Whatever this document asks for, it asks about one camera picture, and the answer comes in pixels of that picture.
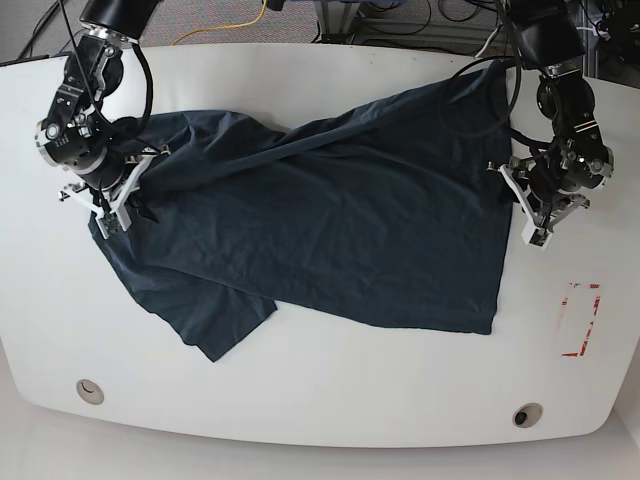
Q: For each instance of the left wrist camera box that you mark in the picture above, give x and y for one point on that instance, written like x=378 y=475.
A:
x=536 y=236

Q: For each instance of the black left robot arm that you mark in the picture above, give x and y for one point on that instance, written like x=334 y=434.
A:
x=544 y=38

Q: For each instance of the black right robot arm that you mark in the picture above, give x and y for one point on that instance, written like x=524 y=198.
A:
x=107 y=156

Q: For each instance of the dark navy t-shirt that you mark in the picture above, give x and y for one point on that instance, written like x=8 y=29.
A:
x=379 y=215

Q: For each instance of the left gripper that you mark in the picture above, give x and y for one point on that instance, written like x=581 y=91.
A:
x=545 y=203

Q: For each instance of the red tape rectangle marking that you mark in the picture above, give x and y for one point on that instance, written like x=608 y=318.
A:
x=579 y=311

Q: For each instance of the left table cable grommet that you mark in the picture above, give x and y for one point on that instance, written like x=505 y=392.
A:
x=90 y=392

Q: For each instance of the right table cable grommet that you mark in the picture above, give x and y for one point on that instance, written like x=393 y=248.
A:
x=528 y=415

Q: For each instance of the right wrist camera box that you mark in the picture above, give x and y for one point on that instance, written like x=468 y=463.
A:
x=113 y=223

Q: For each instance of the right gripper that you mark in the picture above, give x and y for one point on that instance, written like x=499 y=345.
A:
x=113 y=195

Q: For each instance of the table cable grommet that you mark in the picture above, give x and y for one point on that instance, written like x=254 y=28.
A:
x=528 y=415
x=90 y=392

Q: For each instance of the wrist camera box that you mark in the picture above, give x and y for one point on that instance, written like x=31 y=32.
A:
x=113 y=223
x=536 y=236

